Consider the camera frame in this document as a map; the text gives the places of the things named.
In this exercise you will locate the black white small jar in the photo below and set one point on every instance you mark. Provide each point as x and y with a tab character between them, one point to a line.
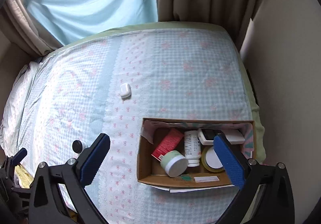
78	146

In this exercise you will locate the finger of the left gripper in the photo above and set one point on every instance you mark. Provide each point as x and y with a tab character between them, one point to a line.
13	161

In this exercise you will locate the cardboard box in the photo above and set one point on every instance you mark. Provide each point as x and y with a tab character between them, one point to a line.
150	172

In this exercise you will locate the white medicine bottle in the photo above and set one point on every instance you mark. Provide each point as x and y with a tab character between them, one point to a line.
192	148

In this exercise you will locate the yellow tape roll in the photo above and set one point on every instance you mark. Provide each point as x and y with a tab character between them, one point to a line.
210	160

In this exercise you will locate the green jar white lid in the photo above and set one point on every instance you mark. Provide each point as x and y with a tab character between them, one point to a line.
174	163

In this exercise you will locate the red small box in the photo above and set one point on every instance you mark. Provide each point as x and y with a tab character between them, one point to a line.
167	144

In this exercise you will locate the white pillow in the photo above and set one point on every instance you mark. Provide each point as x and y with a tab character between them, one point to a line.
14	107

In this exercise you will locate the light blue curtain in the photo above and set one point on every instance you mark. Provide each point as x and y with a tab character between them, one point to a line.
71	20

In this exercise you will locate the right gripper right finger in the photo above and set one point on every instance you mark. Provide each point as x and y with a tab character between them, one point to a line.
264	192

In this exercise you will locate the white earbuds case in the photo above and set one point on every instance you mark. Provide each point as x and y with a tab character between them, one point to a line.
125	91

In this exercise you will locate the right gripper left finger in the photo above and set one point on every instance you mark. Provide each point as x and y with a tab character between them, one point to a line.
46	203

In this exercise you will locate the white remote control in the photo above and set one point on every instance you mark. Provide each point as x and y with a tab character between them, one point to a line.
206	136

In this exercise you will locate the green blanket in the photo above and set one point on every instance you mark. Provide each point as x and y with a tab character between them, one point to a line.
176	70

